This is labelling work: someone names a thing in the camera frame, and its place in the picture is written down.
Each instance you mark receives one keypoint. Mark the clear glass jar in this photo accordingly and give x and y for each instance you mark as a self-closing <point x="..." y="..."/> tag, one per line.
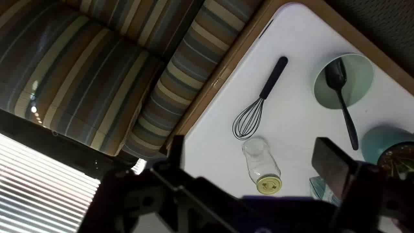
<point x="260" y="162"/>

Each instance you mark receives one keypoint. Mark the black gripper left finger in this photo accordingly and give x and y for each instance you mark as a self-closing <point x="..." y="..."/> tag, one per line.
<point x="189" y="186"/>

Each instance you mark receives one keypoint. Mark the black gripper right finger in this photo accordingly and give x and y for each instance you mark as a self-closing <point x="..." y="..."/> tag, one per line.
<point x="344" y="173"/>

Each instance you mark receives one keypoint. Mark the brown wooden table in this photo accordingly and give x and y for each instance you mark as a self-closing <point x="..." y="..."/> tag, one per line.
<point x="224" y="65"/>

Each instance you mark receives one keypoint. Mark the black spoon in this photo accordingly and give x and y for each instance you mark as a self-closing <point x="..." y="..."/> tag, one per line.
<point x="335" y="78"/>

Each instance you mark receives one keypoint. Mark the striped sofa cushion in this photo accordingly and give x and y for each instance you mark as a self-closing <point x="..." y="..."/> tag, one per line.
<point x="78" y="86"/>

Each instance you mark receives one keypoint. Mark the pale green bowl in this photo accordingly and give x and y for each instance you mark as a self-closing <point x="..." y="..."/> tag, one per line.
<point x="360" y="78"/>

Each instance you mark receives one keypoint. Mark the teal plant pot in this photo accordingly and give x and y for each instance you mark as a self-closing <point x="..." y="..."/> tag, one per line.
<point x="377" y="140"/>

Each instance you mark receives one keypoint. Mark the teal tissue box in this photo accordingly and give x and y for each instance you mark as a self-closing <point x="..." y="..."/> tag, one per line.
<point x="320" y="188"/>

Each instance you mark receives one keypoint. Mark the green snake plant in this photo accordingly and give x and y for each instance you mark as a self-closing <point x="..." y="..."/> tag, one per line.
<point x="399" y="162"/>

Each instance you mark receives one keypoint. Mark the striped sofa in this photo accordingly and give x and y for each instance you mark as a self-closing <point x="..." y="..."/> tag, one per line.
<point x="181" y="73"/>

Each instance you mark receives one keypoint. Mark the pale yellow jar lid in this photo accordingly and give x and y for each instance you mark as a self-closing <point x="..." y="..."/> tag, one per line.
<point x="269" y="184"/>

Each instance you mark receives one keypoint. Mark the white window blinds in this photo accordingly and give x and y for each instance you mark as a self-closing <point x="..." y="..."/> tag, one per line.
<point x="39" y="190"/>

